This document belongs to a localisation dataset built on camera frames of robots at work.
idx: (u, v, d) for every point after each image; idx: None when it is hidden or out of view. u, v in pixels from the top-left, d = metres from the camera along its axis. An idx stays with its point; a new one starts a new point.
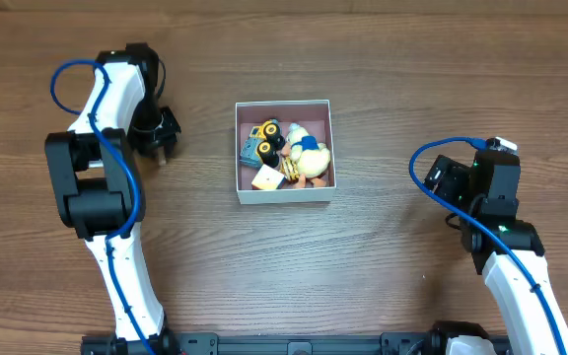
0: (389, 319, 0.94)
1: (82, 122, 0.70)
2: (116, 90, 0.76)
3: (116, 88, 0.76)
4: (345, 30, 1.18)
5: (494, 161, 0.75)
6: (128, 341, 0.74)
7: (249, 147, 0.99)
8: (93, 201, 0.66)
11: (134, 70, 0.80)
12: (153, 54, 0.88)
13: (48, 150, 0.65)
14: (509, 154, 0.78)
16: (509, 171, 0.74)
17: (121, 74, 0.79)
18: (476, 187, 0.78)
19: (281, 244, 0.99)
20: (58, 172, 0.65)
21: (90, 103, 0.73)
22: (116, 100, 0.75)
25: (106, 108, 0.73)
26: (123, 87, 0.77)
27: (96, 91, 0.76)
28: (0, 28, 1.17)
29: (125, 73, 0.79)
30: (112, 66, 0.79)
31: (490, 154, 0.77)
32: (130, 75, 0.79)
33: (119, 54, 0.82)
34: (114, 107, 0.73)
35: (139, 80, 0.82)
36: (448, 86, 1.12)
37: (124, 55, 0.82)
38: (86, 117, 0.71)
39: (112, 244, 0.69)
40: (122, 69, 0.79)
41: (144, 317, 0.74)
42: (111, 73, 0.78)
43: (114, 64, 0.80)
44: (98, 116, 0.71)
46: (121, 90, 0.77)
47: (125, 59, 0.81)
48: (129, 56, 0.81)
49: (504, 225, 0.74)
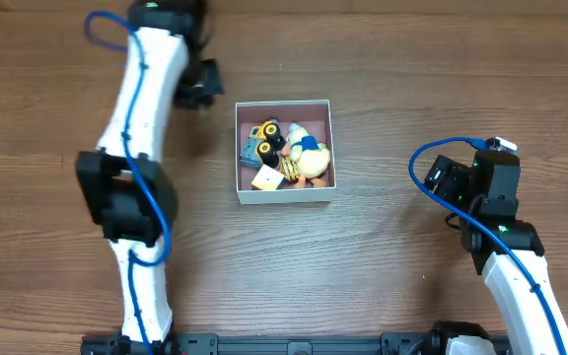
0: (389, 319, 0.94)
1: (113, 143, 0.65)
2: (155, 79, 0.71)
3: (155, 74, 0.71)
4: (345, 30, 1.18)
5: (494, 160, 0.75)
6: (132, 342, 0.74)
7: (249, 147, 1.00)
8: (124, 215, 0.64)
11: (176, 40, 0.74)
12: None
13: (80, 167, 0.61)
14: (510, 153, 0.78)
16: (509, 170, 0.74)
17: (160, 49, 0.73)
18: (475, 187, 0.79)
19: (281, 244, 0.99)
20: (89, 186, 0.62)
21: (126, 99, 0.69)
22: (155, 94, 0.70)
25: (143, 106, 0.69)
26: (163, 71, 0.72)
27: (131, 87, 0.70)
28: None
29: (165, 43, 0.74)
30: (148, 37, 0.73)
31: (489, 154, 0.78)
32: (168, 56, 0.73)
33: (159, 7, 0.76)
34: (151, 119, 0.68)
35: (181, 48, 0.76)
36: (448, 87, 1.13)
37: (165, 10, 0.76)
38: (118, 132, 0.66)
39: (136, 249, 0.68)
40: (160, 39, 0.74)
41: (152, 322, 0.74)
42: (152, 46, 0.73)
43: (149, 33, 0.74)
44: (132, 131, 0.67)
46: (161, 75, 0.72)
47: (166, 14, 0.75)
48: (171, 11, 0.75)
49: (504, 225, 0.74)
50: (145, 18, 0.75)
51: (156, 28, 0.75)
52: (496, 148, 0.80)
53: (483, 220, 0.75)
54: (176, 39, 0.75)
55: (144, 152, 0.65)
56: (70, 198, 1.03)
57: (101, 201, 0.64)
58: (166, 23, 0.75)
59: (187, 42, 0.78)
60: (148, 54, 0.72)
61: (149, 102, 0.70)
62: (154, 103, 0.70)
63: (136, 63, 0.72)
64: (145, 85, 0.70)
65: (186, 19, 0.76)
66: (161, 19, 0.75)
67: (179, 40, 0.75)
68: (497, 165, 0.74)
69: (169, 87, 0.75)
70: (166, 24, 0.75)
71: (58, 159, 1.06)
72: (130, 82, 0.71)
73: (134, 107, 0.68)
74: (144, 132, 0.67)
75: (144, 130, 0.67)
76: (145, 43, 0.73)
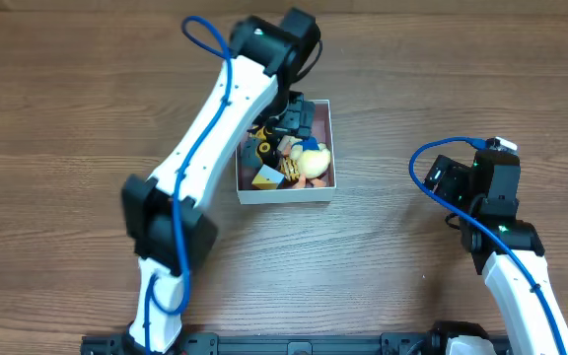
0: (389, 319, 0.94)
1: (168, 175, 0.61)
2: (232, 118, 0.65)
3: (235, 113, 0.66)
4: (346, 30, 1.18)
5: (494, 160, 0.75)
6: (136, 342, 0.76)
7: (249, 147, 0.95)
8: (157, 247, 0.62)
11: (268, 81, 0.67)
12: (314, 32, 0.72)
13: (126, 189, 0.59)
14: (511, 154, 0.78)
16: (509, 170, 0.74)
17: (249, 86, 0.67)
18: (476, 187, 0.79)
19: (281, 243, 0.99)
20: (129, 212, 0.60)
21: (196, 132, 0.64)
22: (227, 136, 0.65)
25: (210, 145, 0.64)
26: (244, 112, 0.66)
27: (208, 114, 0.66)
28: None
29: (257, 79, 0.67)
30: (241, 70, 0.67)
31: (490, 155, 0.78)
32: (253, 97, 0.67)
33: (270, 34, 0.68)
34: (212, 165, 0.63)
35: (273, 88, 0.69)
36: (448, 86, 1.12)
37: (272, 38, 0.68)
38: (177, 166, 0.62)
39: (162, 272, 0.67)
40: (254, 74, 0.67)
41: (158, 334, 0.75)
42: (242, 80, 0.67)
43: (243, 65, 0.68)
44: (187, 170, 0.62)
46: (240, 116, 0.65)
47: (273, 45, 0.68)
48: (280, 42, 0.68)
49: (504, 225, 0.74)
50: (250, 43, 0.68)
51: (252, 57, 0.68)
52: (497, 148, 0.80)
53: (483, 221, 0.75)
54: (271, 78, 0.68)
55: (193, 196, 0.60)
56: (70, 197, 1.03)
57: (139, 227, 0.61)
58: (266, 55, 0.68)
59: (284, 81, 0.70)
60: (235, 90, 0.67)
61: (218, 143, 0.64)
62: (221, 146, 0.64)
63: (220, 95, 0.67)
64: (220, 123, 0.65)
65: (290, 54, 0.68)
66: (263, 48, 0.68)
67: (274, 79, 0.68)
68: (497, 165, 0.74)
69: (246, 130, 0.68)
70: (263, 55, 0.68)
71: (58, 159, 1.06)
72: (210, 113, 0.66)
73: (200, 143, 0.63)
74: (201, 176, 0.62)
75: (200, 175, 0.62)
76: (236, 74, 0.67)
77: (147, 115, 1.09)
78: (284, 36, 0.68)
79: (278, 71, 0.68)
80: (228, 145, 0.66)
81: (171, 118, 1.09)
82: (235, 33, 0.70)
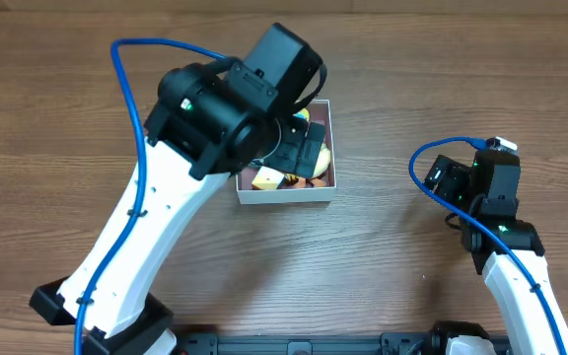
0: (389, 319, 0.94)
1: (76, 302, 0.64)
2: (141, 237, 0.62)
3: (148, 226, 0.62)
4: (345, 30, 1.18)
5: (494, 160, 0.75)
6: None
7: None
8: None
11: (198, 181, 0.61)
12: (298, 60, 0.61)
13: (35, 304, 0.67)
14: (511, 154, 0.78)
16: (509, 170, 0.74)
17: (167, 189, 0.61)
18: (476, 187, 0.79)
19: (281, 243, 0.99)
20: None
21: (104, 250, 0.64)
22: (138, 252, 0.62)
25: (118, 266, 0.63)
26: (152, 235, 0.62)
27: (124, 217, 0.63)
28: None
29: (178, 182, 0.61)
30: (155, 168, 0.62)
31: (490, 155, 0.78)
32: (170, 208, 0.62)
33: (219, 101, 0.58)
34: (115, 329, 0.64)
35: (214, 177, 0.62)
36: (448, 86, 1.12)
37: (221, 107, 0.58)
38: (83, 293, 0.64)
39: None
40: (175, 173, 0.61)
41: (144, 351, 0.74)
42: (158, 179, 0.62)
43: (163, 156, 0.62)
44: (95, 298, 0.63)
46: (150, 235, 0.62)
47: (221, 118, 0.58)
48: (229, 116, 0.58)
49: (504, 226, 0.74)
50: (177, 120, 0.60)
51: (194, 130, 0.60)
52: (497, 148, 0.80)
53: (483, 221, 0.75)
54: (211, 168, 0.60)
55: (99, 324, 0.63)
56: (70, 197, 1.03)
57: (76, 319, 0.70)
58: (202, 140, 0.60)
59: (235, 158, 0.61)
60: (151, 193, 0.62)
61: (130, 261, 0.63)
62: (133, 274, 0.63)
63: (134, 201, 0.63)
64: (130, 238, 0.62)
65: (242, 130, 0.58)
66: (207, 120, 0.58)
67: (204, 179, 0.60)
68: (497, 165, 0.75)
69: (177, 224, 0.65)
70: (208, 129, 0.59)
71: (58, 159, 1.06)
72: (121, 223, 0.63)
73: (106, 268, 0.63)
74: (108, 308, 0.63)
75: (108, 304, 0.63)
76: (154, 167, 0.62)
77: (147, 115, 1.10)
78: (236, 105, 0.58)
79: (223, 152, 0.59)
80: (141, 274, 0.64)
81: None
82: (162, 91, 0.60)
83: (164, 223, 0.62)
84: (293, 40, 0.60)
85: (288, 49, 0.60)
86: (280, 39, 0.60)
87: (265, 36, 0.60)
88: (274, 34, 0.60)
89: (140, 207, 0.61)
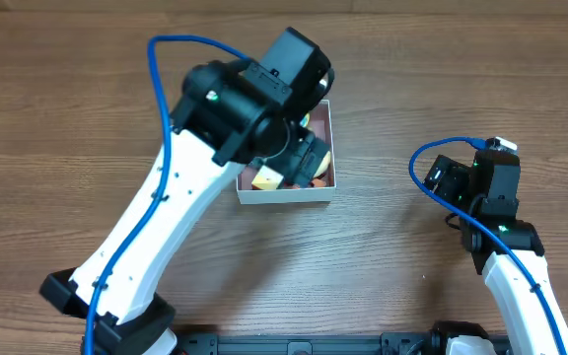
0: (389, 319, 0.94)
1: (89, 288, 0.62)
2: (164, 219, 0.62)
3: (170, 210, 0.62)
4: (345, 30, 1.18)
5: (494, 160, 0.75)
6: None
7: None
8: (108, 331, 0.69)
11: (222, 167, 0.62)
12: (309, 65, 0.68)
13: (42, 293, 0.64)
14: (511, 154, 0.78)
16: (509, 170, 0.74)
17: (190, 177, 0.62)
18: (476, 187, 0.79)
19: (281, 244, 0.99)
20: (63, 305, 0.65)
21: (121, 236, 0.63)
22: (160, 236, 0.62)
25: (137, 251, 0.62)
26: (177, 215, 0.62)
27: (146, 199, 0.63)
28: None
29: (203, 167, 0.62)
30: (179, 152, 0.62)
31: (490, 155, 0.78)
32: (195, 190, 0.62)
33: (243, 93, 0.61)
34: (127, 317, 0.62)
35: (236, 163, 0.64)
36: (448, 86, 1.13)
37: (245, 99, 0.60)
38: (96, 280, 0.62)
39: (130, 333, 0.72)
40: (199, 158, 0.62)
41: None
42: (181, 165, 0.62)
43: (186, 144, 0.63)
44: (109, 283, 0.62)
46: (174, 216, 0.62)
47: (243, 108, 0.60)
48: (251, 106, 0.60)
49: (505, 226, 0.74)
50: (203, 107, 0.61)
51: (218, 120, 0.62)
52: (497, 148, 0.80)
53: (483, 221, 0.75)
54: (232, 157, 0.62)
55: (112, 312, 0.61)
56: (70, 198, 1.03)
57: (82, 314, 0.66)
58: (227, 127, 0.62)
59: (254, 148, 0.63)
60: (175, 177, 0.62)
61: (148, 248, 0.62)
62: (150, 259, 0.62)
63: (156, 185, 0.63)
64: (152, 221, 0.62)
65: (262, 122, 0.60)
66: (231, 109, 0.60)
67: (226, 166, 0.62)
68: (497, 165, 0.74)
69: (195, 211, 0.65)
70: (231, 118, 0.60)
71: (58, 159, 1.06)
72: (140, 209, 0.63)
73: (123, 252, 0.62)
74: (123, 292, 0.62)
75: (123, 289, 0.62)
76: (178, 149, 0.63)
77: (147, 115, 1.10)
78: (257, 99, 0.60)
79: (245, 141, 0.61)
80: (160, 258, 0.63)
81: None
82: (186, 82, 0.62)
83: (184, 209, 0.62)
84: (306, 44, 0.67)
85: (302, 52, 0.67)
86: (293, 44, 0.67)
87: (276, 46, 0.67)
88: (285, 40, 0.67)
89: (164, 191, 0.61)
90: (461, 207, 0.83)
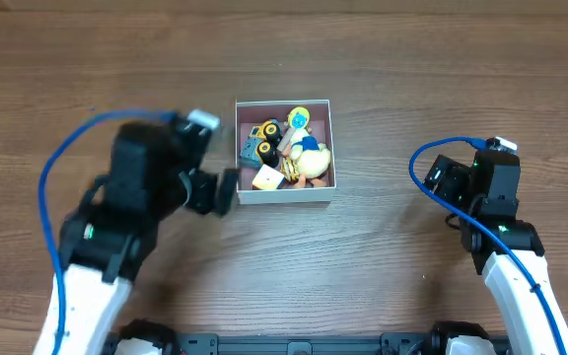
0: (389, 319, 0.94)
1: None
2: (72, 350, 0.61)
3: (72, 347, 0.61)
4: (345, 30, 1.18)
5: (494, 160, 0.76)
6: None
7: (249, 147, 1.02)
8: None
11: (111, 288, 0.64)
12: (152, 149, 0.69)
13: None
14: (511, 154, 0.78)
16: (509, 170, 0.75)
17: (84, 300, 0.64)
18: (475, 187, 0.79)
19: (281, 244, 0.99)
20: None
21: None
22: None
25: None
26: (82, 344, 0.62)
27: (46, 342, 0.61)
28: None
29: (99, 287, 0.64)
30: (72, 289, 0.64)
31: (490, 155, 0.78)
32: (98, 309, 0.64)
33: (107, 224, 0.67)
34: None
35: (120, 288, 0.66)
36: (448, 86, 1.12)
37: (108, 229, 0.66)
38: None
39: None
40: (92, 288, 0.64)
41: None
42: (76, 299, 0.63)
43: (76, 278, 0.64)
44: None
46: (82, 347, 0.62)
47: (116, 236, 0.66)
48: (121, 235, 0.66)
49: (504, 226, 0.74)
50: (85, 247, 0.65)
51: (94, 257, 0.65)
52: (497, 148, 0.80)
53: (483, 221, 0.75)
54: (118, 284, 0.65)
55: None
56: (70, 198, 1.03)
57: None
58: (106, 253, 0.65)
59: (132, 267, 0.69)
60: (70, 312, 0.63)
61: None
62: None
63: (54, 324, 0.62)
64: None
65: (133, 244, 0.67)
66: (103, 246, 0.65)
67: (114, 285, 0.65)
68: (497, 165, 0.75)
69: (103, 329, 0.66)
70: (103, 253, 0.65)
71: (58, 159, 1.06)
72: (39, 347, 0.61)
73: None
74: None
75: None
76: (68, 285, 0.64)
77: None
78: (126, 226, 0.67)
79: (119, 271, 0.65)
80: None
81: None
82: (63, 231, 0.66)
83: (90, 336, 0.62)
84: (135, 145, 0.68)
85: (132, 149, 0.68)
86: (133, 135, 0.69)
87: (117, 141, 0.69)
88: (116, 146, 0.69)
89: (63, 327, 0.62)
90: (461, 207, 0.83)
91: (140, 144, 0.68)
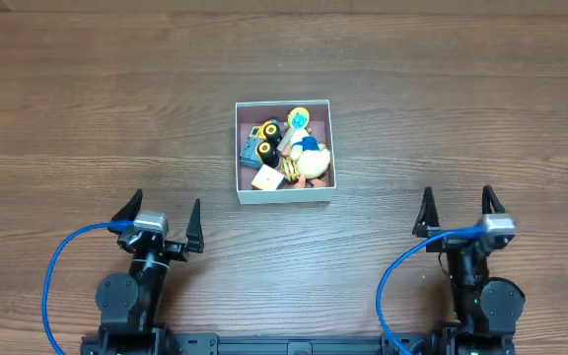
0: (389, 319, 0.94)
1: None
2: None
3: None
4: (345, 30, 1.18)
5: (491, 318, 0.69)
6: None
7: (249, 147, 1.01)
8: None
11: None
12: (130, 295, 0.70)
13: None
14: (516, 309, 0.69)
16: (501, 327, 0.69)
17: None
18: (467, 305, 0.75)
19: (281, 244, 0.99)
20: None
21: None
22: None
25: None
26: None
27: None
28: None
29: None
30: None
31: (492, 309, 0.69)
32: None
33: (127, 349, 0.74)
34: None
35: None
36: (447, 87, 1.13)
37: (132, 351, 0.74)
38: None
39: None
40: None
41: None
42: None
43: None
44: None
46: None
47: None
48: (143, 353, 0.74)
49: (477, 353, 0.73)
50: None
51: None
52: (482, 247, 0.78)
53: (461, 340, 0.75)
54: None
55: None
56: (70, 198, 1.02)
57: None
58: None
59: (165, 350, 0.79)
60: None
61: None
62: None
63: None
64: None
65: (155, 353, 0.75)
66: None
67: None
68: (492, 318, 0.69)
69: None
70: None
71: (58, 159, 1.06)
72: None
73: None
74: None
75: None
76: None
77: (147, 115, 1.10)
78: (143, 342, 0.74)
79: None
80: None
81: (171, 119, 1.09)
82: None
83: None
84: (121, 313, 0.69)
85: (123, 326, 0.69)
86: (112, 306, 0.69)
87: (106, 329, 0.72)
88: (107, 326, 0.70)
89: None
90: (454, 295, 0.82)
91: (124, 314, 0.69)
